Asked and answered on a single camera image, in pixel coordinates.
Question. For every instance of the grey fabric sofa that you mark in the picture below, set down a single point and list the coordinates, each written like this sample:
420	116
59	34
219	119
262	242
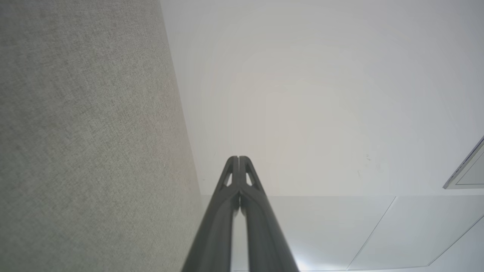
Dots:
75	151

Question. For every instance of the grey framed panel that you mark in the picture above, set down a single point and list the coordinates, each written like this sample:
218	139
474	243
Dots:
470	170

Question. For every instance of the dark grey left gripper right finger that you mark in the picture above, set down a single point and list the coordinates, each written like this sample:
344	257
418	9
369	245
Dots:
264	234

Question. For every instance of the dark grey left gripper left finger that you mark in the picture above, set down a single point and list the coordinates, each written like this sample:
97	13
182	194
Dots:
215	226

